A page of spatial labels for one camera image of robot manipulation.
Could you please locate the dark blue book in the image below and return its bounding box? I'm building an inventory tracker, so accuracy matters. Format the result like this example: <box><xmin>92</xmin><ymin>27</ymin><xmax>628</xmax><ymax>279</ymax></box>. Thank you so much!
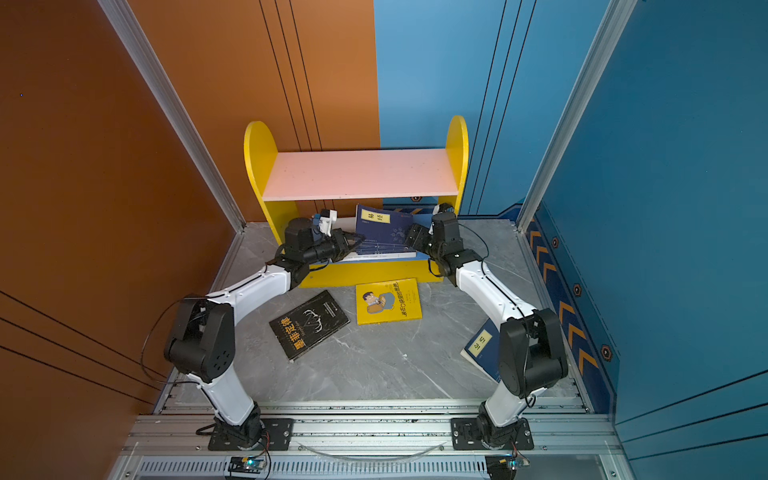
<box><xmin>355</xmin><ymin>205</ymin><xmax>414</xmax><ymax>245</ymax></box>
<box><xmin>460</xmin><ymin>319</ymin><xmax>501</xmax><ymax>382</ymax></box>
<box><xmin>354</xmin><ymin>240</ymin><xmax>417</xmax><ymax>260</ymax></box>

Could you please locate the aluminium rail frame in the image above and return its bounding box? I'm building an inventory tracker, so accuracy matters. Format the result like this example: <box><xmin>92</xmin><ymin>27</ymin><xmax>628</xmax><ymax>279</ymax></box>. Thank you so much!
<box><xmin>110</xmin><ymin>398</ymin><xmax>632</xmax><ymax>479</ymax></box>

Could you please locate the left green circuit board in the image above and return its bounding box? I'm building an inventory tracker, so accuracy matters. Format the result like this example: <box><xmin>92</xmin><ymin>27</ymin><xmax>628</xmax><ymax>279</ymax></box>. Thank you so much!
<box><xmin>227</xmin><ymin>456</ymin><xmax>269</xmax><ymax>479</ymax></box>

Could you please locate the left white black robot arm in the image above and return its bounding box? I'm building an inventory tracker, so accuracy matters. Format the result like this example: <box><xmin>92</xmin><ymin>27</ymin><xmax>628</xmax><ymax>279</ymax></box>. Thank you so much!
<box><xmin>164</xmin><ymin>218</ymin><xmax>365</xmax><ymax>427</ymax></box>

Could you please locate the green circuit board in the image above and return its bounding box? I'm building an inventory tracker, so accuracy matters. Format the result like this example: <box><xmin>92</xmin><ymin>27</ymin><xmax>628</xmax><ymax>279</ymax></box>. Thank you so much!
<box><xmin>227</xmin><ymin>456</ymin><xmax>269</xmax><ymax>479</ymax></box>
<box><xmin>485</xmin><ymin>455</ymin><xmax>530</xmax><ymax>480</ymax></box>

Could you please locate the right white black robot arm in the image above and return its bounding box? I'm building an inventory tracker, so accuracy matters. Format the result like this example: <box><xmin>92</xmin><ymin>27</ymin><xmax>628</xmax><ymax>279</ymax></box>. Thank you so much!
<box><xmin>406</xmin><ymin>203</ymin><xmax>569</xmax><ymax>434</ymax></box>

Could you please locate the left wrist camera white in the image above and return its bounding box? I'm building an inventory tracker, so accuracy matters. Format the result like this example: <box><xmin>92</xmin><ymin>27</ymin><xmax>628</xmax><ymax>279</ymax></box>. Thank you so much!
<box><xmin>317</xmin><ymin>209</ymin><xmax>338</xmax><ymax>236</ymax></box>

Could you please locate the yellow book with cartoon man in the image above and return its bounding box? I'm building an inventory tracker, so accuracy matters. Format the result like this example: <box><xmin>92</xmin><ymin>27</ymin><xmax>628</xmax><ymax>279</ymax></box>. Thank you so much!
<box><xmin>355</xmin><ymin>278</ymin><xmax>422</xmax><ymax>325</ymax></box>

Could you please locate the yellow shelf with pink and blue boards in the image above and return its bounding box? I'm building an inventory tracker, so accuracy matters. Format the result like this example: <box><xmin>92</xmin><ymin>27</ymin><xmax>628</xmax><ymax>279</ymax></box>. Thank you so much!
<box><xmin>244</xmin><ymin>116</ymin><xmax>469</xmax><ymax>288</ymax></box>

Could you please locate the white book with brown bars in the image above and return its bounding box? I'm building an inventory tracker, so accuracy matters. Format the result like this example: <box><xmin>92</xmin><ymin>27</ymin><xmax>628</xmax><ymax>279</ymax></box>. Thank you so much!
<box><xmin>317</xmin><ymin>217</ymin><xmax>418</xmax><ymax>262</ymax></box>

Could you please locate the right green circuit board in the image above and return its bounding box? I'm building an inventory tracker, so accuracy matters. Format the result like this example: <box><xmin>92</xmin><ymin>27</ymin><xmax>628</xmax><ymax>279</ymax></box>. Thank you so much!
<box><xmin>485</xmin><ymin>455</ymin><xmax>530</xmax><ymax>480</ymax></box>

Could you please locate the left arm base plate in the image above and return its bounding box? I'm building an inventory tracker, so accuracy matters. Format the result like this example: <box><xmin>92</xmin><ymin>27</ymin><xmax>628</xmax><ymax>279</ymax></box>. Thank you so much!
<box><xmin>208</xmin><ymin>417</ymin><xmax>294</xmax><ymax>452</ymax></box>

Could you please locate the dark book left underneath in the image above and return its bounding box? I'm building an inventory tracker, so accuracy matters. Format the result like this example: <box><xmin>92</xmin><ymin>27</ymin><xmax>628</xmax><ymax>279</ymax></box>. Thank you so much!
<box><xmin>269</xmin><ymin>290</ymin><xmax>349</xmax><ymax>361</ymax></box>

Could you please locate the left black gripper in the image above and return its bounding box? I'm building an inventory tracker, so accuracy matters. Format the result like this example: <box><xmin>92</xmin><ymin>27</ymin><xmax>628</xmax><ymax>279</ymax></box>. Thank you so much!
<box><xmin>301</xmin><ymin>230</ymin><xmax>364</xmax><ymax>268</ymax></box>

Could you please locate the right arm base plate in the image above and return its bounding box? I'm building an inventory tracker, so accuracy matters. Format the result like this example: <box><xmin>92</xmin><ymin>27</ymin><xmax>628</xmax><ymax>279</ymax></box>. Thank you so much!
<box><xmin>450</xmin><ymin>415</ymin><xmax>535</xmax><ymax>451</ymax></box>

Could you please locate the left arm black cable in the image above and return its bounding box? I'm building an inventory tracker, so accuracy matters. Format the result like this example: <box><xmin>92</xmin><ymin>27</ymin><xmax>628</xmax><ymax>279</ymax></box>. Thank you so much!
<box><xmin>140</xmin><ymin>293</ymin><xmax>205</xmax><ymax>385</ymax></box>

